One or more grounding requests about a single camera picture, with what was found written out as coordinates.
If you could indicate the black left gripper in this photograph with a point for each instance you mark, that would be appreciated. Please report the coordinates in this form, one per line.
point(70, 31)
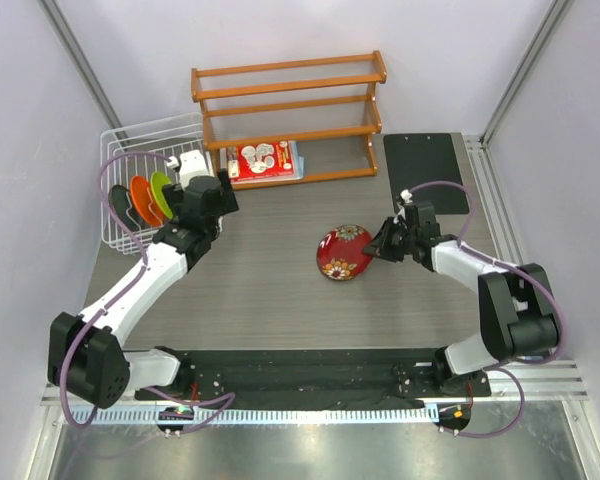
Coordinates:
point(226, 202)

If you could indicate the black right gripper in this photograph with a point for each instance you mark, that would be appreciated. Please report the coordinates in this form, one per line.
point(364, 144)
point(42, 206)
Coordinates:
point(376, 248)

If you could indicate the red floral plate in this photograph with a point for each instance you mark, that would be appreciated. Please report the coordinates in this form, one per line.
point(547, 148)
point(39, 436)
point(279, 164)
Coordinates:
point(340, 255)

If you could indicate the lime green plate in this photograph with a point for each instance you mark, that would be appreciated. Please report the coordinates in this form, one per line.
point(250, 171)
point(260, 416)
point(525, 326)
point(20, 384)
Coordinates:
point(158, 181)

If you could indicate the orange plate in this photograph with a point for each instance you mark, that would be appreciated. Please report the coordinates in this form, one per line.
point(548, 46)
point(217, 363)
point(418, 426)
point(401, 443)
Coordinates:
point(144, 202)

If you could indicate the teal plate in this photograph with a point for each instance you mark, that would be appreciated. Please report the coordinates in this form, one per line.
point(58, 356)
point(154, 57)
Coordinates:
point(120, 201)

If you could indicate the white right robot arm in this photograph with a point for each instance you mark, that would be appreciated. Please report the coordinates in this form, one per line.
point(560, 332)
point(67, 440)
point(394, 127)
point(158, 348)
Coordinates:
point(518, 315)

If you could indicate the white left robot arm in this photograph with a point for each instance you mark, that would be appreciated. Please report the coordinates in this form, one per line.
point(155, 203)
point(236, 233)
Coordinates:
point(86, 356)

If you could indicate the orange wooden shelf rack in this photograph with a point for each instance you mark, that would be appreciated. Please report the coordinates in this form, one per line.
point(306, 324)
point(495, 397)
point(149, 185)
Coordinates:
point(255, 117)

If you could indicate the red book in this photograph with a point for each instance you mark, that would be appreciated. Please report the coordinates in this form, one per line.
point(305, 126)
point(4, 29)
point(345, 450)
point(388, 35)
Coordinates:
point(262, 160)

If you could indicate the black clipboard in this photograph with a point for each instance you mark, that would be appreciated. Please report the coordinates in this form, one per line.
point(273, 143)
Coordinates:
point(413, 159)

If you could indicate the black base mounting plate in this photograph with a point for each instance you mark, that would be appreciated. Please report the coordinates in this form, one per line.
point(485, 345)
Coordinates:
point(317, 380)

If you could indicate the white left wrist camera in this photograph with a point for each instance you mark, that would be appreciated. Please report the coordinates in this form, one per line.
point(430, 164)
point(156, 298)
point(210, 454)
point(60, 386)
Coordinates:
point(189, 165)

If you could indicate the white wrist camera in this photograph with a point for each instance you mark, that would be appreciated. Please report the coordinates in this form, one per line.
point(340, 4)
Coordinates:
point(189, 165)
point(404, 198)

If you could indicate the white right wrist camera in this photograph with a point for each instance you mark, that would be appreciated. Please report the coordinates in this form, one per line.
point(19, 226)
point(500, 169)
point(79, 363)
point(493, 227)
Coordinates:
point(404, 198)

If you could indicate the white wire dish rack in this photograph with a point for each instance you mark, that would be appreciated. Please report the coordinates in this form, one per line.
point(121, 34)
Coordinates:
point(143, 148)

